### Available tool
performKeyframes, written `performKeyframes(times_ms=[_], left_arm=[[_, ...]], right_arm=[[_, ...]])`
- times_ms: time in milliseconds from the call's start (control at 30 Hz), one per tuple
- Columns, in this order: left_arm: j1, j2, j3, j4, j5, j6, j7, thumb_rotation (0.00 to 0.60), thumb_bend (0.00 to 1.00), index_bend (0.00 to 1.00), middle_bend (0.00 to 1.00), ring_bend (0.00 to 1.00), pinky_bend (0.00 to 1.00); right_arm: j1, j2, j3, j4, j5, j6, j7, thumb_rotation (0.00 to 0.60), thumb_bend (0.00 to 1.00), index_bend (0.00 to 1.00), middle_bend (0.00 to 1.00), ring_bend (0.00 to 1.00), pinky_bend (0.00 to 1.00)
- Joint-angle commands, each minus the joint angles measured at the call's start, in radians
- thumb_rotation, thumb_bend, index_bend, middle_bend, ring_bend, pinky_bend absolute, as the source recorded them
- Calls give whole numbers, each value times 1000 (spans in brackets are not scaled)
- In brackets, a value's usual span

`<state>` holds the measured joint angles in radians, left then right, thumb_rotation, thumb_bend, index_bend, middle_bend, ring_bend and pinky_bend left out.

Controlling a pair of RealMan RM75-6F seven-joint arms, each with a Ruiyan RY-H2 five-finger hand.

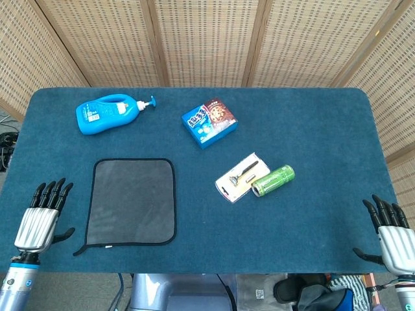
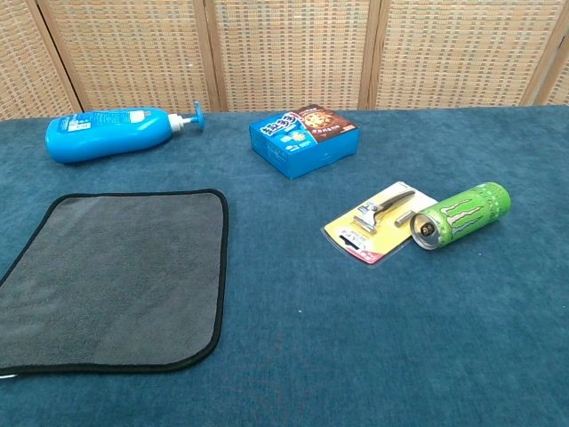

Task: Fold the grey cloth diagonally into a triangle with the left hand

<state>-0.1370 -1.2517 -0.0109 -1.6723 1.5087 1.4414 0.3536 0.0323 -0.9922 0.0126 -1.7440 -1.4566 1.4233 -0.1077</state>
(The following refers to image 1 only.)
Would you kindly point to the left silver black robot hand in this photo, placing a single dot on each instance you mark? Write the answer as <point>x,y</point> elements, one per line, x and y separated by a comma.
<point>36,226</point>

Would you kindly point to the green energy drink can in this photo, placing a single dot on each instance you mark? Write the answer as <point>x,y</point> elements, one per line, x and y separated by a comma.
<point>274,179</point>

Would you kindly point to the blue carpet table cover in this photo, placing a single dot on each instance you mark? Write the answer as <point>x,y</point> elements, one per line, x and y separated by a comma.
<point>291,226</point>

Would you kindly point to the grey and green cloth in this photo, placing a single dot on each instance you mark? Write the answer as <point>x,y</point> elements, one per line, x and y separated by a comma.
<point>133,201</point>

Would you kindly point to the blue pump soap bottle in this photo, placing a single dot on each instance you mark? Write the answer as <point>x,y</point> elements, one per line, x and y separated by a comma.
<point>103,116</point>

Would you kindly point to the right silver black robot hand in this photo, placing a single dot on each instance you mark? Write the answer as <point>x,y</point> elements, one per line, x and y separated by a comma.
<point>398,247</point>

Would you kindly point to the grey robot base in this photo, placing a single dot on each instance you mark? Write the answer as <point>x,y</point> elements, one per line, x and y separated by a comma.
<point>181,291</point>

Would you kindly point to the woven bamboo folding screen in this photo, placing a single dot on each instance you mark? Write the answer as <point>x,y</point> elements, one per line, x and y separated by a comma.
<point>207,39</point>

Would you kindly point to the razor blister pack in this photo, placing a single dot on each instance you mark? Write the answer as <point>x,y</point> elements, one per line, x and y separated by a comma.
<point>236,181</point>

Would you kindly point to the striped cloth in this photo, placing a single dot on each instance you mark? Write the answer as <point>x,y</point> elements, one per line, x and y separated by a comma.
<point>356,286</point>

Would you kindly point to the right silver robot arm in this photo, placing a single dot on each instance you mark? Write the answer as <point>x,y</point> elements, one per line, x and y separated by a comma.
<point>407,294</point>

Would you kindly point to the black slipper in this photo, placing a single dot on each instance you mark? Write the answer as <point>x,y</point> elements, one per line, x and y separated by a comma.
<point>288,288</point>

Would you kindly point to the blue cookie box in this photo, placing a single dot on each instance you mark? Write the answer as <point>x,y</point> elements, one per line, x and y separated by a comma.
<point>207,124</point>

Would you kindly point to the grey box with QR code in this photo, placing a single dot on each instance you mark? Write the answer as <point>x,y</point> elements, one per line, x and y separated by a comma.
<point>256,291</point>

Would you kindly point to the black and blue bag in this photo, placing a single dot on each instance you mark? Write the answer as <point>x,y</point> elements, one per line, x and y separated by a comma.
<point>324,299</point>

